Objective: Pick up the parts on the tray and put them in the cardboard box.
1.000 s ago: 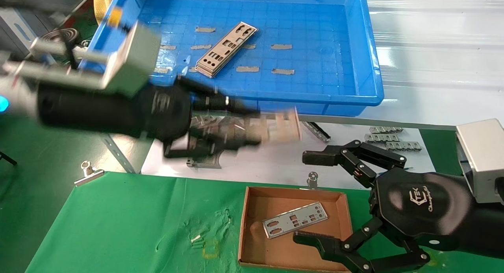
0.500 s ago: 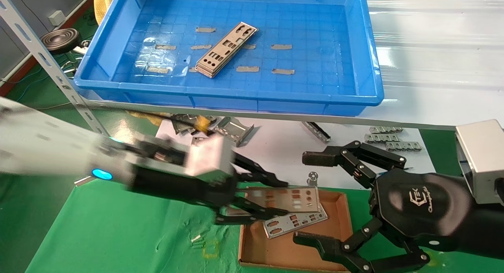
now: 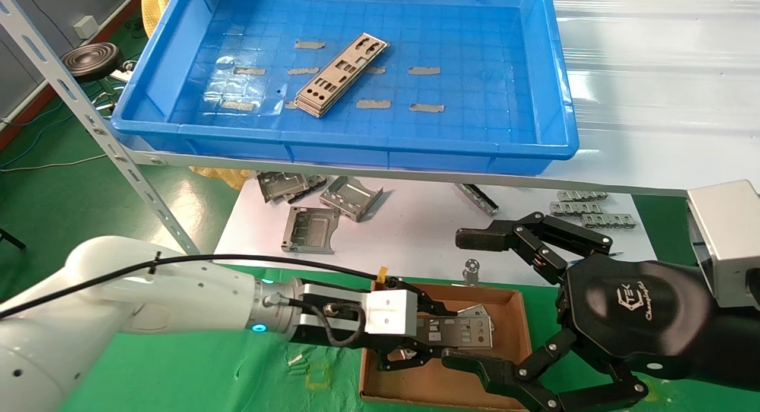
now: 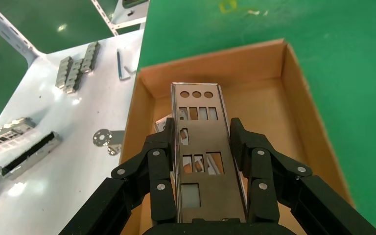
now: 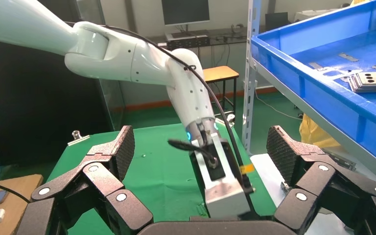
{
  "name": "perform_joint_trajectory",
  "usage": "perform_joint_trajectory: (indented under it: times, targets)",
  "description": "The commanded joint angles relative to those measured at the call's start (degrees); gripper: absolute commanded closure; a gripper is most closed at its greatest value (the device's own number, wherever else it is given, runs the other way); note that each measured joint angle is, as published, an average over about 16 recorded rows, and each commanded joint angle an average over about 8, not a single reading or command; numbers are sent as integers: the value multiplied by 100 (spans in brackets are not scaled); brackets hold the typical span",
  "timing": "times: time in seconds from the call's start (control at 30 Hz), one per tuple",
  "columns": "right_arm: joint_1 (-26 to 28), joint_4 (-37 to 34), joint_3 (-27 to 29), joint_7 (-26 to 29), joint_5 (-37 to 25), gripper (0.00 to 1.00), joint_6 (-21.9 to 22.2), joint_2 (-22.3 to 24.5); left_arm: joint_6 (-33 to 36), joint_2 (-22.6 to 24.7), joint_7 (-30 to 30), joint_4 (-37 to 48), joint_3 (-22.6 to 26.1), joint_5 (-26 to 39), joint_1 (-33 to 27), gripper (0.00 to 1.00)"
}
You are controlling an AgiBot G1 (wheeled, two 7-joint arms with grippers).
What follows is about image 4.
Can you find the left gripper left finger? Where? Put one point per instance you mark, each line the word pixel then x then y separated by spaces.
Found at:
pixel 160 168

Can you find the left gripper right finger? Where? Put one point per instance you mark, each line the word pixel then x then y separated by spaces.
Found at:
pixel 259 168

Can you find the silver IO shield plate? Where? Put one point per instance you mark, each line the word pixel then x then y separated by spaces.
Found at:
pixel 207 136
pixel 160 125

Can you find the brown cardboard box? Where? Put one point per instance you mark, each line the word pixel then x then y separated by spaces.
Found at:
pixel 265 97

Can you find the silver connector row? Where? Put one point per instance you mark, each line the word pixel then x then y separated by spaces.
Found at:
pixel 90 56
pixel 64 73
pixel 74 77

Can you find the long silver metal bar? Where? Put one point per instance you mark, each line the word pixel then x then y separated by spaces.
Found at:
pixel 35 155

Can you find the perforated silver metal strip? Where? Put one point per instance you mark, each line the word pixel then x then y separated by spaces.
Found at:
pixel 29 124

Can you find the white metal frame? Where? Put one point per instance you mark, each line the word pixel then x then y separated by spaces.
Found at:
pixel 129 23

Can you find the grey slotted rack post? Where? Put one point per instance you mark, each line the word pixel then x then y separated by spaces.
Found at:
pixel 30 56

